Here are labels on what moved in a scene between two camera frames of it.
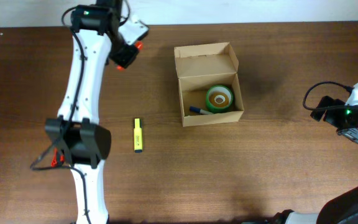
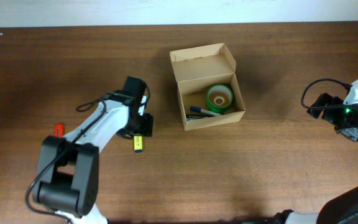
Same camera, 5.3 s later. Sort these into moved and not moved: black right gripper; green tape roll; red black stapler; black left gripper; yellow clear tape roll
Moved: red black stapler; black left gripper
Not moved: green tape roll; black right gripper; yellow clear tape roll
